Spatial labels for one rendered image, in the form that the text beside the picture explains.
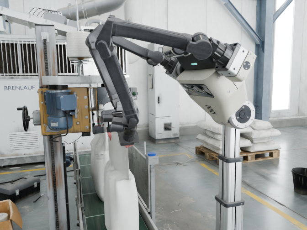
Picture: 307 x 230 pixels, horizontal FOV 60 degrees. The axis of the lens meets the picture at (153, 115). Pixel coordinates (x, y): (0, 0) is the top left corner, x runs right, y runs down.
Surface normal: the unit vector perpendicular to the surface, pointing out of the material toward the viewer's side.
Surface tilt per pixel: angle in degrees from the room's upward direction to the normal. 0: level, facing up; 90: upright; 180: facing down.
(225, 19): 90
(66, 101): 90
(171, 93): 90
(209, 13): 90
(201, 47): 119
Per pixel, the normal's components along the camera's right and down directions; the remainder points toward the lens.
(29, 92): 0.30, 0.12
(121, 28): 0.19, 0.57
